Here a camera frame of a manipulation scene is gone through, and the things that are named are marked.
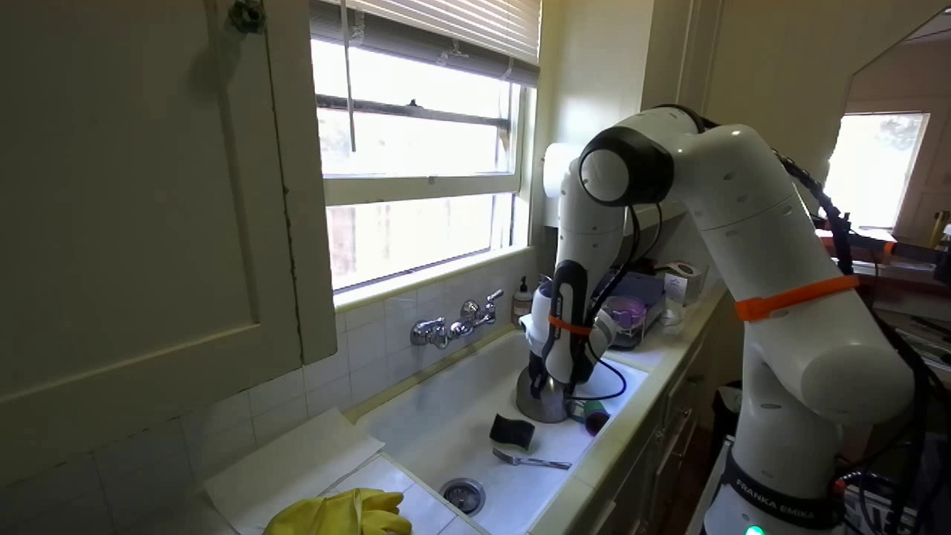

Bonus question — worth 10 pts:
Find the metal sink drain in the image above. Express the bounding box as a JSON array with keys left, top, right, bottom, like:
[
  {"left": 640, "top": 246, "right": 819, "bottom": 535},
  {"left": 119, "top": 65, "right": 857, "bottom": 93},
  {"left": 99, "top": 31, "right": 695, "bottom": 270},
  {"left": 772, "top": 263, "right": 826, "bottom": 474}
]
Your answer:
[{"left": 437, "top": 475, "right": 492, "bottom": 518}]

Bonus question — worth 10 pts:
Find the back room window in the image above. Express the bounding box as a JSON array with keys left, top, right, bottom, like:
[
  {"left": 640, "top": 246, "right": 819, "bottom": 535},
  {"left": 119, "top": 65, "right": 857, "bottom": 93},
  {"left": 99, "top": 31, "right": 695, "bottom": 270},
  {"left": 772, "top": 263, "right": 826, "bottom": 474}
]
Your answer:
[{"left": 819, "top": 108, "right": 936, "bottom": 235}]

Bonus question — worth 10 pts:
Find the purple bowl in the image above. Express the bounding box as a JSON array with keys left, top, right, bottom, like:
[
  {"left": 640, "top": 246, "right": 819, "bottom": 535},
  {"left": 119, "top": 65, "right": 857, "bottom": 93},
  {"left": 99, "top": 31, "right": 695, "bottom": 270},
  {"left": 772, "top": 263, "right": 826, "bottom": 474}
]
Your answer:
[{"left": 605, "top": 294, "right": 654, "bottom": 336}]

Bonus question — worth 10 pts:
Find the yellow sponge with dark scrubber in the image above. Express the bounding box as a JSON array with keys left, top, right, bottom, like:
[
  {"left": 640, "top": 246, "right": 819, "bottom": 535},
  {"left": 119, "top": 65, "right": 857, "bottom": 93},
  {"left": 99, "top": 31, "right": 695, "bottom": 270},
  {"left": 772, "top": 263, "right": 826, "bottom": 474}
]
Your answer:
[{"left": 489, "top": 410, "right": 538, "bottom": 452}]

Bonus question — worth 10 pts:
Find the cream base cabinet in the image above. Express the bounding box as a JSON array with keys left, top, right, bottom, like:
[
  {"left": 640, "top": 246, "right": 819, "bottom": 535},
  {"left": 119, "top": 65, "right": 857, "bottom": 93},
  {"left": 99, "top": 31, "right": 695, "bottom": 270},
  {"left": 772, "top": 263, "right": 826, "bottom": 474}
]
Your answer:
[{"left": 576, "top": 336, "right": 731, "bottom": 535}]

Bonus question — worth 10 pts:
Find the cream wall cabinet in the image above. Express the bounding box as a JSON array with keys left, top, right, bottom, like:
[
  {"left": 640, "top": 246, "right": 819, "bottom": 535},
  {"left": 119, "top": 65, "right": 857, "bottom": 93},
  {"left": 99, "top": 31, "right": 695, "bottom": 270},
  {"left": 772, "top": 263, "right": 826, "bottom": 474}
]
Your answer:
[{"left": 0, "top": 0, "right": 343, "bottom": 490}]

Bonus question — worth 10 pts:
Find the white porcelain sink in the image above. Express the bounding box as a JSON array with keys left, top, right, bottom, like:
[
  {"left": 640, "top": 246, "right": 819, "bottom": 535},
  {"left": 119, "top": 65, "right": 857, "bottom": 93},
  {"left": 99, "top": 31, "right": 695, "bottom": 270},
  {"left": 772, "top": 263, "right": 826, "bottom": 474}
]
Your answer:
[{"left": 355, "top": 331, "right": 654, "bottom": 535}]

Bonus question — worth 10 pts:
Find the wire dish rack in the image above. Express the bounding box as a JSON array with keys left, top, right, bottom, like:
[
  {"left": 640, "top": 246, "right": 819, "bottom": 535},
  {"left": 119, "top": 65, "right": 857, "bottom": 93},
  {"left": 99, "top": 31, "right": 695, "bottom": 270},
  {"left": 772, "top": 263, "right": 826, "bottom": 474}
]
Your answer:
[{"left": 593, "top": 264, "right": 673, "bottom": 355}]

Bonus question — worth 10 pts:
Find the steel kettle with black handle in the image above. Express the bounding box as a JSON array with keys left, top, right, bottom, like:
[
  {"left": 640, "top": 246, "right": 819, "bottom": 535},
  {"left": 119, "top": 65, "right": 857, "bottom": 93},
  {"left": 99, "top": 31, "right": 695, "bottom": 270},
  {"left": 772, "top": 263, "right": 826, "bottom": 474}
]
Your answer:
[{"left": 512, "top": 361, "right": 579, "bottom": 428}]

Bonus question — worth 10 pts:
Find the kitchen window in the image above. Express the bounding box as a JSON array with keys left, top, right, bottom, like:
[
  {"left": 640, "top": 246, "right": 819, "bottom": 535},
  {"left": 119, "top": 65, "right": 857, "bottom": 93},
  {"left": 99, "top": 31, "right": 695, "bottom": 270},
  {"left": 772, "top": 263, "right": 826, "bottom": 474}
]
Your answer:
[{"left": 307, "top": 0, "right": 544, "bottom": 303}]

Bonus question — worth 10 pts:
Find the silver metal fork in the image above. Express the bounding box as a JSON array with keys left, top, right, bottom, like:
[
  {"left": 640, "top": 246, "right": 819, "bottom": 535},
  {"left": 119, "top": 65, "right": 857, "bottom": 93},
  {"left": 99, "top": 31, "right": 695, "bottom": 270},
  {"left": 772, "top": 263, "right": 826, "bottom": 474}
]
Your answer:
[{"left": 492, "top": 449, "right": 575, "bottom": 475}]

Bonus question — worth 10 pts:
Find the chrome wall faucet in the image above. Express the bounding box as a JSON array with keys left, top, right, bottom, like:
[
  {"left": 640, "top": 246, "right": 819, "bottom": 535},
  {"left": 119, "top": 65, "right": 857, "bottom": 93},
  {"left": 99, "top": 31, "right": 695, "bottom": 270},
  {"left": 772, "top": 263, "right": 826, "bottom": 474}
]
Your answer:
[{"left": 408, "top": 287, "right": 508, "bottom": 350}]

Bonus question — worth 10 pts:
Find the purple plastic cup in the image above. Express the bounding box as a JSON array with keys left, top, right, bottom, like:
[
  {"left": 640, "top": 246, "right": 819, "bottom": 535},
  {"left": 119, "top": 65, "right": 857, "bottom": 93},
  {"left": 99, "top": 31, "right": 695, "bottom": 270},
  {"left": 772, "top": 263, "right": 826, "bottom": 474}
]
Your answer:
[{"left": 579, "top": 402, "right": 613, "bottom": 437}]

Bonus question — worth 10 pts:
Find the dark cabinet latch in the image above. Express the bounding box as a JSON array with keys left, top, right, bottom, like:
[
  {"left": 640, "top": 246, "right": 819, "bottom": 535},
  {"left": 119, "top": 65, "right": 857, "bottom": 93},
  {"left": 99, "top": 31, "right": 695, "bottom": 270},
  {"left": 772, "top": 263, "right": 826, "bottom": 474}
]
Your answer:
[{"left": 226, "top": 0, "right": 270, "bottom": 38}]

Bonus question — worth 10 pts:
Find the window blind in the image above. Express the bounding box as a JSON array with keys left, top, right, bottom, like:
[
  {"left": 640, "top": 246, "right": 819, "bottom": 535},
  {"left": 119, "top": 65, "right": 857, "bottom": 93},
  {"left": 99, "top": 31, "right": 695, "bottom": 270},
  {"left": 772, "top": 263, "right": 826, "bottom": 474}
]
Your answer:
[{"left": 309, "top": 0, "right": 544, "bottom": 90}]

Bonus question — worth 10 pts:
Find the white cup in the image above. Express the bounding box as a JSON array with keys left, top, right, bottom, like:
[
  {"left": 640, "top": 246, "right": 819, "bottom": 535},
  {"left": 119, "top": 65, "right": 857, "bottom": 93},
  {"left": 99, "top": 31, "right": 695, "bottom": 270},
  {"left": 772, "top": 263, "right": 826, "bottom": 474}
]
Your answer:
[{"left": 661, "top": 258, "right": 698, "bottom": 307}]

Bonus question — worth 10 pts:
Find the yellow cloth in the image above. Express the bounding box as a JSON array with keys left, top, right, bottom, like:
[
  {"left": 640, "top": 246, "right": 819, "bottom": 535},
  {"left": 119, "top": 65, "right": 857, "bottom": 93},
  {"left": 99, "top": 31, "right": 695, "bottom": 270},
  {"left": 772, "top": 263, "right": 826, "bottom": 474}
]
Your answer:
[{"left": 260, "top": 484, "right": 417, "bottom": 535}]

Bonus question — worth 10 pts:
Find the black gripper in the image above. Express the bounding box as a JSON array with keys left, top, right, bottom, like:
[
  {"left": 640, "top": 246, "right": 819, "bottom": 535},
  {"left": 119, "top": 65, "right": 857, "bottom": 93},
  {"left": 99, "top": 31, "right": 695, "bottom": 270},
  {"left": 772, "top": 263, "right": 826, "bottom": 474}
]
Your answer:
[{"left": 527, "top": 346, "right": 554, "bottom": 398}]

